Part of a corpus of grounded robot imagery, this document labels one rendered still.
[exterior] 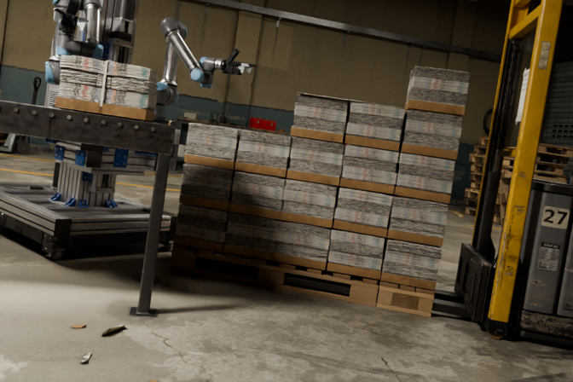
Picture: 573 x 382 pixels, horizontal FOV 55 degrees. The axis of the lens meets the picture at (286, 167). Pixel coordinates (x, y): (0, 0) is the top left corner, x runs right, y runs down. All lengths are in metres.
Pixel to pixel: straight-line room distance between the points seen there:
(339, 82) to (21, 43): 5.33
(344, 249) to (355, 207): 0.23
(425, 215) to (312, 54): 7.37
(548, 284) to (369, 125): 1.17
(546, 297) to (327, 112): 1.42
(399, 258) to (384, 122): 0.72
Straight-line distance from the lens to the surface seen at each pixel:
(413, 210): 3.00
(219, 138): 3.08
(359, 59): 10.38
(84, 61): 2.53
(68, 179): 3.65
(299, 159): 3.01
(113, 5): 3.63
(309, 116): 3.00
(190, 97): 9.71
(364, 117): 2.98
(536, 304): 3.03
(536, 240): 2.97
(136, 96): 2.49
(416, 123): 2.98
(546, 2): 2.98
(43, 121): 2.39
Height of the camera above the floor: 0.82
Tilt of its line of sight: 3 degrees down
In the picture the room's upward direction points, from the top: 8 degrees clockwise
